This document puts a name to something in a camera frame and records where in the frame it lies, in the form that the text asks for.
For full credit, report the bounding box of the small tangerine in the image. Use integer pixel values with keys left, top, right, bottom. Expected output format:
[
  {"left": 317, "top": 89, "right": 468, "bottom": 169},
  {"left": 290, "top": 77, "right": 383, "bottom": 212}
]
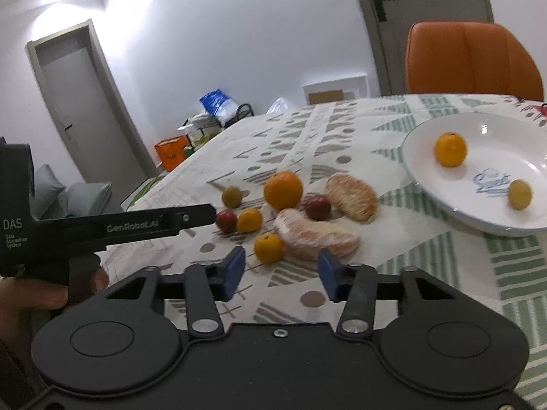
[
  {"left": 237, "top": 207, "right": 263, "bottom": 233},
  {"left": 254, "top": 232, "right": 284, "bottom": 265}
]

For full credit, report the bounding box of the small red plum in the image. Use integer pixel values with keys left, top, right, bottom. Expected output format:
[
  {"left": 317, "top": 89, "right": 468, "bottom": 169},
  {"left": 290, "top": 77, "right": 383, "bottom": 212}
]
[{"left": 215, "top": 209, "right": 237, "bottom": 234}]

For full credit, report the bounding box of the peeled pomelo segment front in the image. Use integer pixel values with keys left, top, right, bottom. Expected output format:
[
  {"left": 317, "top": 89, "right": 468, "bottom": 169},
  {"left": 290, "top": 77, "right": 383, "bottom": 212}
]
[{"left": 273, "top": 208, "right": 361, "bottom": 260}]

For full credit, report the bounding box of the peeled pomelo segment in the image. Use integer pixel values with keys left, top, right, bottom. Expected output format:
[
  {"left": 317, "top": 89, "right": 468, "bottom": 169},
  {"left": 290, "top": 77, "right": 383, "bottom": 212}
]
[
  {"left": 273, "top": 208, "right": 361, "bottom": 260},
  {"left": 324, "top": 173, "right": 377, "bottom": 222}
]

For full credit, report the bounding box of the olive green round fruit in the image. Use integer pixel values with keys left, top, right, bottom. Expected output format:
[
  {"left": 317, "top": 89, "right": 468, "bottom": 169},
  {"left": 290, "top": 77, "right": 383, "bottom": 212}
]
[{"left": 222, "top": 185, "right": 243, "bottom": 209}]

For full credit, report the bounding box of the dark red plum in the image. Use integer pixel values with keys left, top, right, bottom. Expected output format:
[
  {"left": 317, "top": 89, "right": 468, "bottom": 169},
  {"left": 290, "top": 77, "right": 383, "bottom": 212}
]
[{"left": 304, "top": 195, "right": 332, "bottom": 221}]

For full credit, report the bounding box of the peeled pomelo segment back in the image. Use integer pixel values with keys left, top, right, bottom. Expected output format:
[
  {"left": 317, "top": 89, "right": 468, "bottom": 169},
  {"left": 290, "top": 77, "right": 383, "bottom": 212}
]
[{"left": 324, "top": 173, "right": 377, "bottom": 222}]

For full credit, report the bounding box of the large orange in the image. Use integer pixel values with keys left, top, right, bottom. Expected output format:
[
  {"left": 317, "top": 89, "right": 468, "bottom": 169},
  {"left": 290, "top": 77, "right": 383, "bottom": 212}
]
[{"left": 263, "top": 171, "right": 303, "bottom": 211}]

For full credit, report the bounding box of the medium orange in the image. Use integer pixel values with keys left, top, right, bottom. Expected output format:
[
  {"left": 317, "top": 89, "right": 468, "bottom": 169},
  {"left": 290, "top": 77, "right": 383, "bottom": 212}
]
[{"left": 434, "top": 132, "right": 467, "bottom": 167}]

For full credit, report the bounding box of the yellow-green round fruit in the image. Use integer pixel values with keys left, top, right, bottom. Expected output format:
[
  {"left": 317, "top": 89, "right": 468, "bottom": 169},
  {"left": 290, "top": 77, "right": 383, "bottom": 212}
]
[{"left": 507, "top": 180, "right": 533, "bottom": 211}]

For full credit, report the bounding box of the person's left hand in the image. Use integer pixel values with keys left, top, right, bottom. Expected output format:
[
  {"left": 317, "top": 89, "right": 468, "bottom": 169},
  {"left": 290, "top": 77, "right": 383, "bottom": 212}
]
[{"left": 0, "top": 264, "right": 110, "bottom": 313}]

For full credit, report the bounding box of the grey sofa cushion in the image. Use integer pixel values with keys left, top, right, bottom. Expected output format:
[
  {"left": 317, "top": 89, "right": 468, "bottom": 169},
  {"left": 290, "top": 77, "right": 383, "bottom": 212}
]
[{"left": 30, "top": 165, "right": 122, "bottom": 220}]

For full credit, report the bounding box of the patterned tablecloth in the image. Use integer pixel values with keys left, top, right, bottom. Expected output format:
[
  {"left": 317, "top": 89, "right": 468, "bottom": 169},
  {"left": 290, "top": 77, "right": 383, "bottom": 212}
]
[{"left": 101, "top": 94, "right": 546, "bottom": 409}]

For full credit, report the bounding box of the green leaf rug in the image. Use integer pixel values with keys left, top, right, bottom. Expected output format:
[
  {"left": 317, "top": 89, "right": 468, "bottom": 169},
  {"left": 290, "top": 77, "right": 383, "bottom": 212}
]
[{"left": 121, "top": 176, "right": 164, "bottom": 210}]

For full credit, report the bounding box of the grey side door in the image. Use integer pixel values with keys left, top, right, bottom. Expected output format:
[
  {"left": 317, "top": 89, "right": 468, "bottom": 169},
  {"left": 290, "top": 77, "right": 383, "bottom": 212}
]
[{"left": 27, "top": 19, "right": 159, "bottom": 183}]

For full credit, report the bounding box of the orange paper bag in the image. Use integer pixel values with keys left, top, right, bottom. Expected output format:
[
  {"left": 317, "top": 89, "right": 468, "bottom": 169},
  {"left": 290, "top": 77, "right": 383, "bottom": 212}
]
[{"left": 154, "top": 136, "right": 189, "bottom": 172}]

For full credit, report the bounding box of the black metal rack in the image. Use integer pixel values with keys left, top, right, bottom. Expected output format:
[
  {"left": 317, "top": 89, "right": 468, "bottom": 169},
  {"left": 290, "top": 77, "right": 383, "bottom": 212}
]
[{"left": 177, "top": 104, "right": 254, "bottom": 152}]

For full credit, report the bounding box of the blue white plastic bag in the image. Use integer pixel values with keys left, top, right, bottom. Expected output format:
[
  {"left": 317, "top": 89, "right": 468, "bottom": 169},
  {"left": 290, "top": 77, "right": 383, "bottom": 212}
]
[{"left": 199, "top": 89, "right": 239, "bottom": 127}]

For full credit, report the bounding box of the translucent plastic bag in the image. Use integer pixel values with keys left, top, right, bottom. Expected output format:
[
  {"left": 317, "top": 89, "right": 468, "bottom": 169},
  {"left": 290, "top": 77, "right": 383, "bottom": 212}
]
[{"left": 267, "top": 97, "right": 295, "bottom": 114}]

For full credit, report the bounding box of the white enamel plate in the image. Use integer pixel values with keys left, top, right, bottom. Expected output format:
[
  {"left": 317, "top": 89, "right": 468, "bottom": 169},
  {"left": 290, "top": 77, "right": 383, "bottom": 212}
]
[{"left": 401, "top": 113, "right": 546, "bottom": 237}]

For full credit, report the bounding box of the orange leather chair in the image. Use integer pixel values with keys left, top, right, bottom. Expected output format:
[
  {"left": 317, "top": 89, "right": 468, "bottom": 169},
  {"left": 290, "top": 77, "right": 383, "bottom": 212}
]
[{"left": 405, "top": 21, "right": 544, "bottom": 101}]

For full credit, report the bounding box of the red cartoon mat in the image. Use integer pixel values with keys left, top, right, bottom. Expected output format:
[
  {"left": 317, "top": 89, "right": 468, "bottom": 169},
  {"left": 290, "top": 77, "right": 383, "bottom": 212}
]
[{"left": 520, "top": 100, "right": 547, "bottom": 129}]

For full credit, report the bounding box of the grey entrance door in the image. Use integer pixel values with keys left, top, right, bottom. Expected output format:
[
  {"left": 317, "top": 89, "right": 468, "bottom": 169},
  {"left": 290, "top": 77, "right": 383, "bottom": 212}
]
[{"left": 347, "top": 0, "right": 495, "bottom": 97}]

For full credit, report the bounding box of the black door lock handle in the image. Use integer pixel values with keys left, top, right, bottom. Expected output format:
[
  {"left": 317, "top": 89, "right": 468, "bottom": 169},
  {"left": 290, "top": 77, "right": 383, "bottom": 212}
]
[{"left": 373, "top": 0, "right": 396, "bottom": 22}]

